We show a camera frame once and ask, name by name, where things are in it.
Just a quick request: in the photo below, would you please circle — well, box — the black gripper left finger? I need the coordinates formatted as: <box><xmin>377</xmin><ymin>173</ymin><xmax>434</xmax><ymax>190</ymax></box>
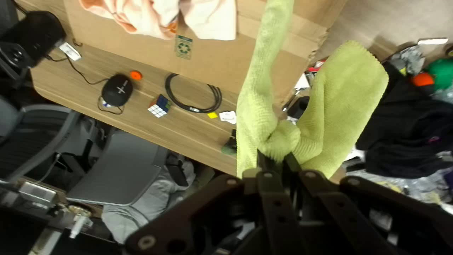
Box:
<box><xmin>256</xmin><ymin>154</ymin><xmax>302</xmax><ymax>255</ymax></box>

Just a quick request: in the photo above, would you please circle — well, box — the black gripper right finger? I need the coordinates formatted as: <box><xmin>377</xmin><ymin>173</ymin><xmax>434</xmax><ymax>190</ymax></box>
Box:
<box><xmin>283</xmin><ymin>155</ymin><xmax>399</xmax><ymax>255</ymax></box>

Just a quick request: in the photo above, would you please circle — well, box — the lime green shirt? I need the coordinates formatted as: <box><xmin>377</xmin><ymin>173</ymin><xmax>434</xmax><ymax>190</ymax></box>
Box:
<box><xmin>236</xmin><ymin>0</ymin><xmax>389</xmax><ymax>178</ymax></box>

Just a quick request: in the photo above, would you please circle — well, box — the peach orange shirt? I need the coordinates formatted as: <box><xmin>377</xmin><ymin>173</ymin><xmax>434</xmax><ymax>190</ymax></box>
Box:
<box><xmin>79</xmin><ymin>0</ymin><xmax>236</xmax><ymax>42</ymax></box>

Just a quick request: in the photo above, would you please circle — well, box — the grey chair behind table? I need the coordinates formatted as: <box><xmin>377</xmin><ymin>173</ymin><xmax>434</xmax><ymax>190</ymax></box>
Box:
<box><xmin>66</xmin><ymin>131</ymin><xmax>168</xmax><ymax>206</ymax></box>

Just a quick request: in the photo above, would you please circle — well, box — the brown cardboard box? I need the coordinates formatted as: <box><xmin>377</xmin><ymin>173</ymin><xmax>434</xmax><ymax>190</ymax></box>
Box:
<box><xmin>63</xmin><ymin>0</ymin><xmax>348</xmax><ymax>104</ymax></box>

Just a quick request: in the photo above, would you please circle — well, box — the black clothing pile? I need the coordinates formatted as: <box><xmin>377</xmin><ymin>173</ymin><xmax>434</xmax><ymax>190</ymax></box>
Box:
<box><xmin>356</xmin><ymin>63</ymin><xmax>453</xmax><ymax>179</ymax></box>

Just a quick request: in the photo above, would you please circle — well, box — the seated person grey shirt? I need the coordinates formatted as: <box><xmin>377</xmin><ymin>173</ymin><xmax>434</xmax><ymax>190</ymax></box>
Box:
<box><xmin>100</xmin><ymin>161</ymin><xmax>215</xmax><ymax>244</ymax></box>

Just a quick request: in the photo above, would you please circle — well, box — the rubiks cube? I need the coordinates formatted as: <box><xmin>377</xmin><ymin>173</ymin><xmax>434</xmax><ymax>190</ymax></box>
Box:
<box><xmin>147</xmin><ymin>95</ymin><xmax>171</xmax><ymax>118</ymax></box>

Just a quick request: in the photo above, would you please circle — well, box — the coiled black cable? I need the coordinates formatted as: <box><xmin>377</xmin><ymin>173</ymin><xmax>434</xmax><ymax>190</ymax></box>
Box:
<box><xmin>162</xmin><ymin>73</ymin><xmax>223</xmax><ymax>115</ymax></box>

